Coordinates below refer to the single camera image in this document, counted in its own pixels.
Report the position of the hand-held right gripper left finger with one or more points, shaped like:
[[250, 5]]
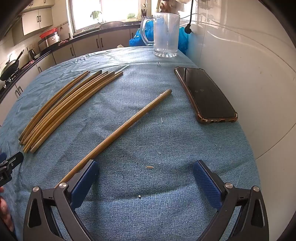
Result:
[[85, 183]]

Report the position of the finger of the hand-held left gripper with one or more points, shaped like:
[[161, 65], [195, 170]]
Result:
[[16, 158], [2, 158]]

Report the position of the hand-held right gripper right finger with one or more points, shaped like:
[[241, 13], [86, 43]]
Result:
[[205, 185]]

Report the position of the long wooden chopstick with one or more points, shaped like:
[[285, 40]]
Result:
[[129, 124]]

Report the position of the group of wooden chopsticks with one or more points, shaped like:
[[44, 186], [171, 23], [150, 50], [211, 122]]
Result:
[[71, 102]]

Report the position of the person's left hand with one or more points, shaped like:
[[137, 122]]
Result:
[[5, 213]]

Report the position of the blue table cloth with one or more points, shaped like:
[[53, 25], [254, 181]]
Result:
[[150, 143]]

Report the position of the gas stove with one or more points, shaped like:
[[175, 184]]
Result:
[[3, 80]]

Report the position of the black smartphone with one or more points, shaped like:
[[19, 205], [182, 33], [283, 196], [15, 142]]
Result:
[[208, 97]]

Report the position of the black wok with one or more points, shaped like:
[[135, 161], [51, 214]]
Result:
[[9, 67]]

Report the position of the metal kettle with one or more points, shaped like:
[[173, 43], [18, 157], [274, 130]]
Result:
[[32, 54]]

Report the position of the steel pot with red lid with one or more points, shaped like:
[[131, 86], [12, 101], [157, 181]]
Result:
[[49, 42]]

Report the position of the red cloth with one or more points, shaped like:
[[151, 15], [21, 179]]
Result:
[[64, 42]]

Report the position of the red plastic basin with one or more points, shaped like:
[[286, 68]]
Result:
[[48, 33]]

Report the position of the black kitchen countertop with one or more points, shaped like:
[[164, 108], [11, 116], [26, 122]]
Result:
[[78, 35]]

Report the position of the cream base cabinets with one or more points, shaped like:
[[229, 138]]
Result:
[[111, 39]]

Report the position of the blue plastic bag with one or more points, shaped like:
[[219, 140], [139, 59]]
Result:
[[136, 39]]

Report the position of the glass mug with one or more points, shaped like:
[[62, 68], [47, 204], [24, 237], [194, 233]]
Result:
[[165, 34]]

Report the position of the metal wash basin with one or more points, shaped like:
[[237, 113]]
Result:
[[112, 24]]

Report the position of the potted green plant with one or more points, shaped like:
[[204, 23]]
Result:
[[95, 14]]

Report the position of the black utensil jar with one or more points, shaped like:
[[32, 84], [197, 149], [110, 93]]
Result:
[[143, 14]]

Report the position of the tan hanging plastic bag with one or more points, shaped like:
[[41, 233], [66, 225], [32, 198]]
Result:
[[164, 5]]

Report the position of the cream wall cabinets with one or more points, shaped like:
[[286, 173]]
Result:
[[37, 19]]

